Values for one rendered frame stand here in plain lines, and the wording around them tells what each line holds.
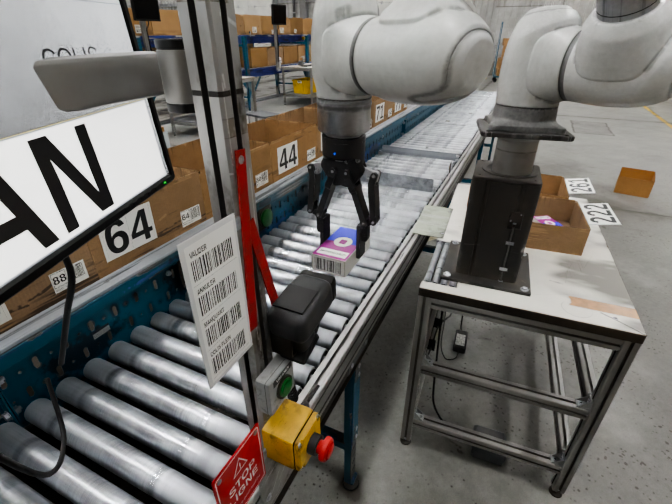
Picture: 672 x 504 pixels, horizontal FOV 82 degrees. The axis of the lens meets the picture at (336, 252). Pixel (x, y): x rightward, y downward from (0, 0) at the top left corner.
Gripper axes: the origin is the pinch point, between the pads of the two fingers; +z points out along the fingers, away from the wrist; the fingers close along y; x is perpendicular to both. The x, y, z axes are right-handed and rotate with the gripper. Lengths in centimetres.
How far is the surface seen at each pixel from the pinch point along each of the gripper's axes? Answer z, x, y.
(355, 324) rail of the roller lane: 33.3, -14.0, 2.1
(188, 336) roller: 33, 9, 40
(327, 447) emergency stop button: 21.2, 28.3, -10.4
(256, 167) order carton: 9, -54, 60
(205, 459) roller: 32.0, 33.4, 11.9
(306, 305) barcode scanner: -1.8, 24.0, -5.2
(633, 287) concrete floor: 107, -204, -114
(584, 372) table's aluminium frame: 63, -56, -63
